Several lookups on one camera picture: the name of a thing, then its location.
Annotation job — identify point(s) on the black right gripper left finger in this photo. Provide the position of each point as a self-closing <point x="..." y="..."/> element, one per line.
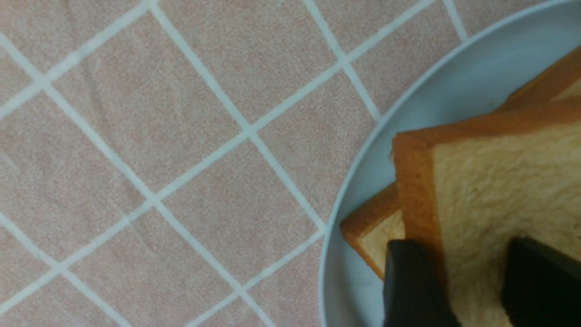
<point x="412" y="293"/>

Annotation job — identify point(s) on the pink checked tablecloth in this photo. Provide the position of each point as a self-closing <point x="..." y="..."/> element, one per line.
<point x="174" y="162"/>

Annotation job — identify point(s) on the toast slice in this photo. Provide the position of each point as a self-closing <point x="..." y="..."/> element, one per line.
<point x="368" y="228"/>
<point x="467" y="188"/>

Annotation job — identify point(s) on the grey-blue plate with bread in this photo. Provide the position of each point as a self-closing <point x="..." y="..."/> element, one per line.
<point x="473" y="79"/>

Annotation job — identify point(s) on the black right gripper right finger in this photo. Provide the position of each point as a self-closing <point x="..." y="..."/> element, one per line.
<point x="542" y="286"/>

